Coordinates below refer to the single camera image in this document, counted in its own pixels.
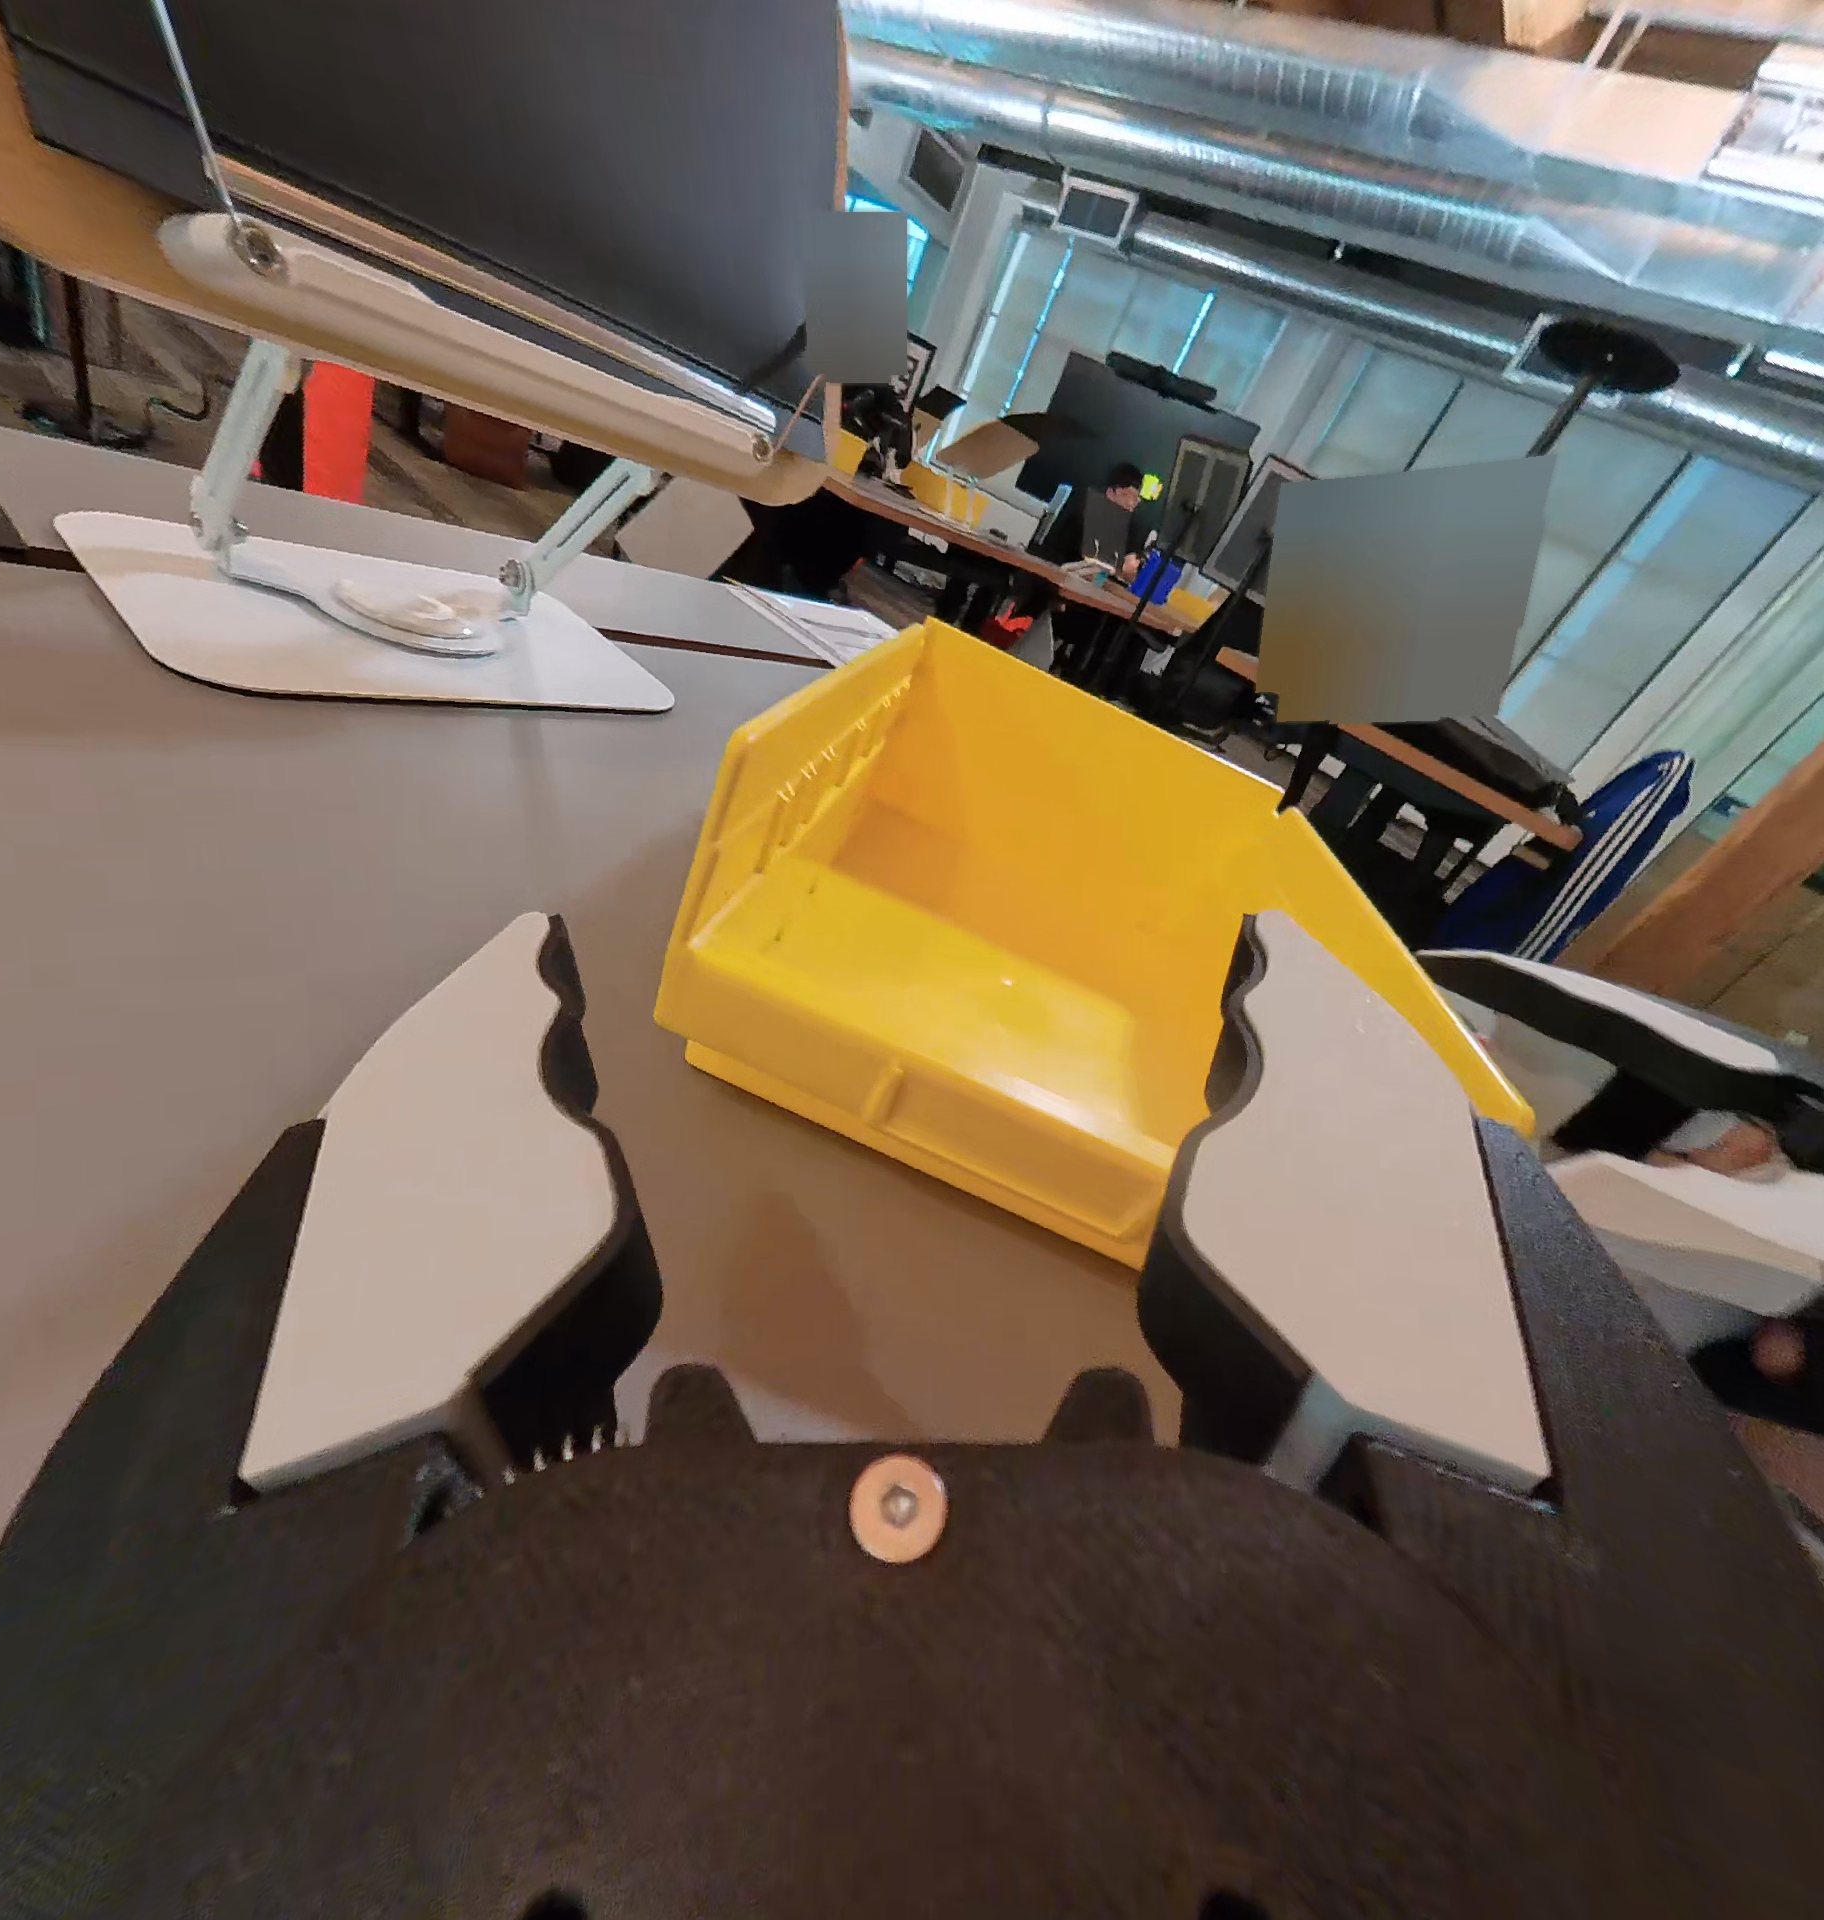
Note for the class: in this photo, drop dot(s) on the wooden beam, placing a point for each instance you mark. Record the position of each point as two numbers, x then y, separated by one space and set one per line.
1753 870

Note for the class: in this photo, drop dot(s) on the small framed music stand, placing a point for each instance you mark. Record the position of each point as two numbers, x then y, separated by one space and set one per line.
1246 526
1205 486

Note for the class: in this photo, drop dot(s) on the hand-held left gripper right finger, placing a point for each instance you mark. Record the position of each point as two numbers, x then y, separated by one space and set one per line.
1361 1201

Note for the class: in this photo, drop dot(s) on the printed paper sheet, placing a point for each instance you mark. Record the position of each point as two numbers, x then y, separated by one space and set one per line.
806 617

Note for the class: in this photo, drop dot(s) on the person's right hand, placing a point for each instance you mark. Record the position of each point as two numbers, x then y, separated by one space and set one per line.
1736 1150

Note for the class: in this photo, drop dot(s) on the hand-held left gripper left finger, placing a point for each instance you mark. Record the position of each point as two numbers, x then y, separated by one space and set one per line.
431 1201

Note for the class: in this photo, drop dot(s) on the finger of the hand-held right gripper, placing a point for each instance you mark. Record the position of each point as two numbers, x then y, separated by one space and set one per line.
1646 1020

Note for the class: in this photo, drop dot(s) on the blue striped bag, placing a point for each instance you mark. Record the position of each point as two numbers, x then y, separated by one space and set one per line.
1588 856

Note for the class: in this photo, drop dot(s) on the yellow plastic bin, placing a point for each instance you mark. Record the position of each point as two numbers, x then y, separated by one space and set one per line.
972 931

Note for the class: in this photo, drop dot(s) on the black pole with round top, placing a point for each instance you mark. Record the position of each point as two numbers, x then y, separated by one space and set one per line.
1610 355

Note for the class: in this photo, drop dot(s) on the brown wooden table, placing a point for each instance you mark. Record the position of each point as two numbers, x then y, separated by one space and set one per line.
1002 546

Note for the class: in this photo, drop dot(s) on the silver ventilation ducts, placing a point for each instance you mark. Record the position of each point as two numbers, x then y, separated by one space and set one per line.
1377 136

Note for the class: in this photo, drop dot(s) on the orange traffic cone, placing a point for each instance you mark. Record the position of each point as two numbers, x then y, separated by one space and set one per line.
337 427

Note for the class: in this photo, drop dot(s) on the large black screen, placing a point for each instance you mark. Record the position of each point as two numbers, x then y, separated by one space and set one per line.
1106 406

